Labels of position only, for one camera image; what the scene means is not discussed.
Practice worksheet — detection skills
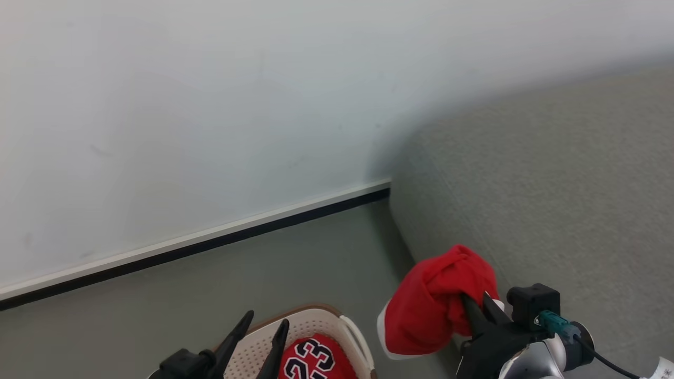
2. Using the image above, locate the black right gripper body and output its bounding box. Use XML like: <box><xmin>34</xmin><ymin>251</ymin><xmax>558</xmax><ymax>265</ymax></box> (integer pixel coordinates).
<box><xmin>456</xmin><ymin>319</ymin><xmax>546</xmax><ymax>379</ymax></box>

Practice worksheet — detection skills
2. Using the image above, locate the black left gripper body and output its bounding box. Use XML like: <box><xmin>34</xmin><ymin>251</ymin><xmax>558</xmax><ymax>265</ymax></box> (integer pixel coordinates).
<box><xmin>150</xmin><ymin>348</ymin><xmax>216</xmax><ymax>379</ymax></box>

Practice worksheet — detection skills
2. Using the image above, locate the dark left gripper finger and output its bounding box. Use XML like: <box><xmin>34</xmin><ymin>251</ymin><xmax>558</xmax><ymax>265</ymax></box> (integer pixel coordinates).
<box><xmin>207</xmin><ymin>311</ymin><xmax>255</xmax><ymax>379</ymax></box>
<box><xmin>256</xmin><ymin>318</ymin><xmax>290</xmax><ymax>379</ymax></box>

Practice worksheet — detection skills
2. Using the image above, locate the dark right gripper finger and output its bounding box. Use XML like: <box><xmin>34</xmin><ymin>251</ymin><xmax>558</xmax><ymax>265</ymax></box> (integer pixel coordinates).
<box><xmin>482</xmin><ymin>291</ymin><xmax>509</xmax><ymax>323</ymax></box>
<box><xmin>462</xmin><ymin>293</ymin><xmax>493</xmax><ymax>338</ymax></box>

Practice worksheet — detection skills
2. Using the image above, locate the red jersey number 23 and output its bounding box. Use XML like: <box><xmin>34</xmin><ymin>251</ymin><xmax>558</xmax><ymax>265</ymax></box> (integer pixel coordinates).
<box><xmin>278</xmin><ymin>333</ymin><xmax>359</xmax><ymax>379</ymax></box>

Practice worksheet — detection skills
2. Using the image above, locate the red garment with white band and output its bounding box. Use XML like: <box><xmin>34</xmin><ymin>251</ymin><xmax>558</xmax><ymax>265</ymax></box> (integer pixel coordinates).
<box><xmin>376</xmin><ymin>244</ymin><xmax>500</xmax><ymax>361</ymax></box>

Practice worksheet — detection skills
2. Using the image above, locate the cream perforated laundry basket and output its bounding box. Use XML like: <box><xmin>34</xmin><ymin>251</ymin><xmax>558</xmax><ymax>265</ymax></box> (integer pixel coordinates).
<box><xmin>213</xmin><ymin>304</ymin><xmax>378</xmax><ymax>379</ymax></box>

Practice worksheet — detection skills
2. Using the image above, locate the white and black baseboard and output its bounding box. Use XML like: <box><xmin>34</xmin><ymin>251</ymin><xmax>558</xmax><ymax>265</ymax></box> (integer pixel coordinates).
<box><xmin>0</xmin><ymin>179</ymin><xmax>392</xmax><ymax>311</ymax></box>

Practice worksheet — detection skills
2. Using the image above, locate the grey fabric sofa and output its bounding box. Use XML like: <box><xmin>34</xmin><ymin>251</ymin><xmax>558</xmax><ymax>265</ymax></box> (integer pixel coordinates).
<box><xmin>389</xmin><ymin>66</ymin><xmax>674</xmax><ymax>379</ymax></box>

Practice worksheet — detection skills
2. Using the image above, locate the teal cable connector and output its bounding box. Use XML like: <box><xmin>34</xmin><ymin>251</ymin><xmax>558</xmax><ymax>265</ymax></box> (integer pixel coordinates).
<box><xmin>534</xmin><ymin>310</ymin><xmax>573</xmax><ymax>338</ymax></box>

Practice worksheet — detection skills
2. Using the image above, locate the thin black cable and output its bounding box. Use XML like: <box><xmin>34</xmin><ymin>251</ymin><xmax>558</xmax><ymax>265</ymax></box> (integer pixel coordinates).
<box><xmin>573</xmin><ymin>336</ymin><xmax>642</xmax><ymax>379</ymax></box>

